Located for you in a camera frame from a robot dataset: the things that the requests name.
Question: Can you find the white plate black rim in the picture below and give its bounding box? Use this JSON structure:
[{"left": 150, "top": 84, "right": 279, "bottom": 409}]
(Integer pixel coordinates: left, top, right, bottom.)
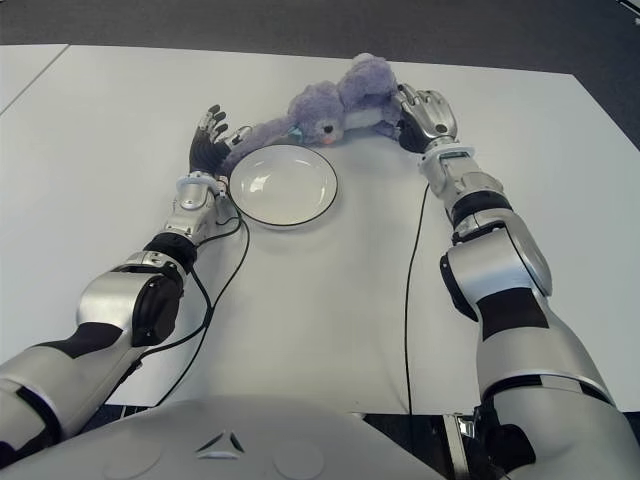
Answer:
[{"left": 229, "top": 143, "right": 341, "bottom": 232}]

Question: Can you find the metal table bracket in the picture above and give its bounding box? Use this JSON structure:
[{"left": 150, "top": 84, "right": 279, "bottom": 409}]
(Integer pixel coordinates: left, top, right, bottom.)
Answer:
[{"left": 442, "top": 412, "right": 476, "bottom": 480}]

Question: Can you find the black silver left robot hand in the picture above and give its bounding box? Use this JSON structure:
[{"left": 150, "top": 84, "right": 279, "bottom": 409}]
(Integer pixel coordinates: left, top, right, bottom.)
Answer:
[{"left": 188, "top": 103, "right": 251, "bottom": 176}]

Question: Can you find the looped black arm cable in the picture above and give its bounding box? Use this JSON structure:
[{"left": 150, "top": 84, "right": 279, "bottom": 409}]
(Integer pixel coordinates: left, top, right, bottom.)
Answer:
[{"left": 132, "top": 189, "right": 244, "bottom": 371}]

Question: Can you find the purple plush rabbit doll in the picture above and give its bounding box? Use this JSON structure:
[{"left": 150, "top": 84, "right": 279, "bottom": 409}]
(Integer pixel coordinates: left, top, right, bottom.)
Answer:
[{"left": 222, "top": 52, "right": 409, "bottom": 174}]

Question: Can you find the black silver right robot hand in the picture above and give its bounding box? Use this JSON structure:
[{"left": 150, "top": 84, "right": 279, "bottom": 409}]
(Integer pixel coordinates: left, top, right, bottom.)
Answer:
[{"left": 394, "top": 82, "right": 459, "bottom": 154}]

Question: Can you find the long thin black cable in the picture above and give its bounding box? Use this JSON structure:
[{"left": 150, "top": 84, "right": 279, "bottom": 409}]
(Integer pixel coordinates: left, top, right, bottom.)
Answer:
[
  {"left": 149, "top": 212, "right": 251, "bottom": 409},
  {"left": 403, "top": 182, "right": 430, "bottom": 416}
]

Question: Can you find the grey robot torso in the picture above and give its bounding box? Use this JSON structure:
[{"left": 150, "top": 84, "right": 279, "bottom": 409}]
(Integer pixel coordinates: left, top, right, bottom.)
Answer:
[{"left": 0, "top": 396, "right": 451, "bottom": 480}]

